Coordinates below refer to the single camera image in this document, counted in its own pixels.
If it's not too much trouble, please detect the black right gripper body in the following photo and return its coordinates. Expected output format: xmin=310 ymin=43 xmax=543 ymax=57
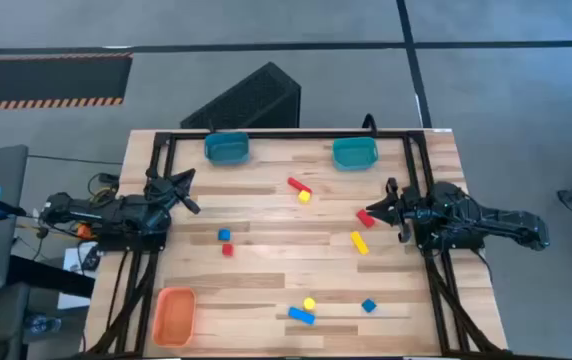
xmin=387 ymin=177 xmax=421 ymax=245

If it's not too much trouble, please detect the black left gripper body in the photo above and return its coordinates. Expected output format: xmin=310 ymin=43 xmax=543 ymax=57
xmin=145 ymin=167 xmax=202 ymax=216

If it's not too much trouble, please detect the short red rectangular block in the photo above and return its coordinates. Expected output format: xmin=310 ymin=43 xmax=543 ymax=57
xmin=355 ymin=209 xmax=376 ymax=229

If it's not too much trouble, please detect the long yellow block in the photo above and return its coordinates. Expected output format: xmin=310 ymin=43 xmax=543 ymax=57
xmin=349 ymin=230 xmax=370 ymax=256

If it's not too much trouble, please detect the long red block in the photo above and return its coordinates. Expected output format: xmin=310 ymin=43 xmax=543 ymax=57
xmin=286 ymin=176 xmax=313 ymax=195

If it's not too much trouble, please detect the long blue block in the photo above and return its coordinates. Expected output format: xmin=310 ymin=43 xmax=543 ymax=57
xmin=287 ymin=306 xmax=317 ymax=326

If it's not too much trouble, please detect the blue plastic bin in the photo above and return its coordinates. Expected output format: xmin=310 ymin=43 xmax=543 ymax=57
xmin=203 ymin=131 xmax=252 ymax=167

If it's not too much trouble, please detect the teal plastic bin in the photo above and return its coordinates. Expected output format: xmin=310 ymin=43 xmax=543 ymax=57
xmin=331 ymin=136 xmax=380 ymax=172

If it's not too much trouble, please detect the small black device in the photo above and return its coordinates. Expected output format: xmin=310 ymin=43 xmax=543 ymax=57
xmin=79 ymin=246 xmax=101 ymax=272

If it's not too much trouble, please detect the black computer tower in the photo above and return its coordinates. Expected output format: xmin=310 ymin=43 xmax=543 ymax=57
xmin=179 ymin=61 xmax=302 ymax=130

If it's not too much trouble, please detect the orange plastic bin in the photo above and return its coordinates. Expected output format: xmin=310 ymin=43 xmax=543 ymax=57
xmin=151 ymin=286 xmax=198 ymax=349

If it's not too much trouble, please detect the white paper sheet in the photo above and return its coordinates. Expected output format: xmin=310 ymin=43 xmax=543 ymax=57
xmin=57 ymin=247 xmax=100 ymax=311

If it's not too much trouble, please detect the black bench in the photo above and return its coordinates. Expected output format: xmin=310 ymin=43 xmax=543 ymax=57
xmin=8 ymin=254 xmax=96 ymax=299

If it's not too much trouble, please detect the black hazard-striped floor mat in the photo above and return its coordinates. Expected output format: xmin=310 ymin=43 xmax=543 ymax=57
xmin=0 ymin=52 xmax=134 ymax=112

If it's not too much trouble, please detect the clear water bottle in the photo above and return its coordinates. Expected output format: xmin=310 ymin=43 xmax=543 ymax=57
xmin=24 ymin=313 xmax=63 ymax=336

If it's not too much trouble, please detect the yellow cable bundle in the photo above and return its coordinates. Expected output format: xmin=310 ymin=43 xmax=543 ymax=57
xmin=89 ymin=185 xmax=118 ymax=205

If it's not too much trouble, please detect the black cable loop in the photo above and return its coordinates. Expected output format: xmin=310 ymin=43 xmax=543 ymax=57
xmin=361 ymin=113 xmax=379 ymax=136

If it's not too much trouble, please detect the black aluminium table frame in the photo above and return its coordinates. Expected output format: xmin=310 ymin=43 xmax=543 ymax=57
xmin=81 ymin=128 xmax=512 ymax=360

